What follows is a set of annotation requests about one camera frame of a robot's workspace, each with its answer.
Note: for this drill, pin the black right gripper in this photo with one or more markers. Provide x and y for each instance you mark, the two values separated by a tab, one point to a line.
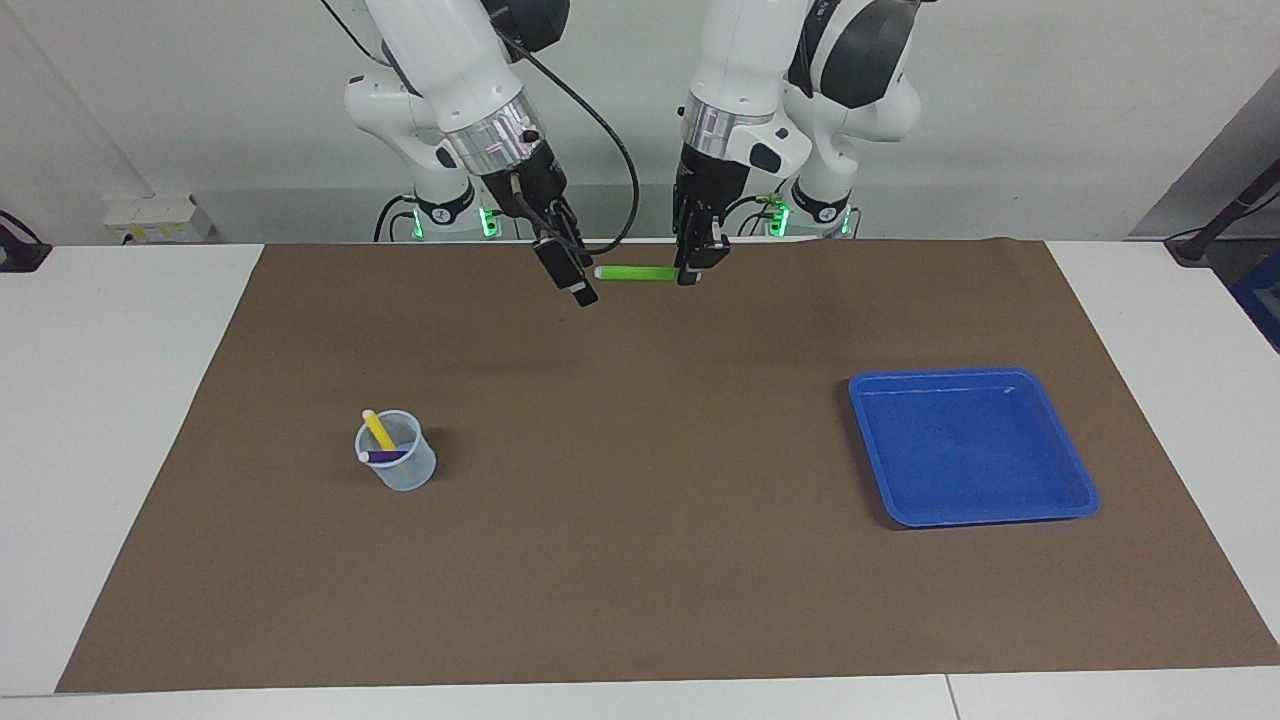
525	185

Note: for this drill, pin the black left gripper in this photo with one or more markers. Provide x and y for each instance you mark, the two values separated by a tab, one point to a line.
712	180

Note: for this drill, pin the green marker pen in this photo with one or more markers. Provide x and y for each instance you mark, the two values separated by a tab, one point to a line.
640	273

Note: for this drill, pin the yellow marker pen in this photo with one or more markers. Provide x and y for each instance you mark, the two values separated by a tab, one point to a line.
378	430

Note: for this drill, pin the purple marker pen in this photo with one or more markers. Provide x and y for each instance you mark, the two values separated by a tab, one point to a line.
385	457

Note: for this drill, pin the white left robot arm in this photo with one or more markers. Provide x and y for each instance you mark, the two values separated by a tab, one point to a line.
850	100

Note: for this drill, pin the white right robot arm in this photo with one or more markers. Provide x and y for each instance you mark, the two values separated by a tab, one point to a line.
450	70

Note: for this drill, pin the translucent plastic cup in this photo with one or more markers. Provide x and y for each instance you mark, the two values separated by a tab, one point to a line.
410	478

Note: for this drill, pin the brown table mat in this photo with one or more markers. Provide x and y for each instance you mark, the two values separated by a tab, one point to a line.
640	560

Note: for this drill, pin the blue plastic tray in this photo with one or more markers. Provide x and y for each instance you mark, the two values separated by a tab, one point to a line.
960	460

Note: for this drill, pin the white power strip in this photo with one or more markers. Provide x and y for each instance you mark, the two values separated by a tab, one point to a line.
150	220

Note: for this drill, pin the black stand pole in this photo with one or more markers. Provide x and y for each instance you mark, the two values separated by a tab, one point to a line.
1225	215

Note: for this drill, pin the blue storage box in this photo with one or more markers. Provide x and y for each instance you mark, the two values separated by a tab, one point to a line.
1262	300

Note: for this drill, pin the black clamp mount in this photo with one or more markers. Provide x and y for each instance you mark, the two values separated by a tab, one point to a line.
20	255

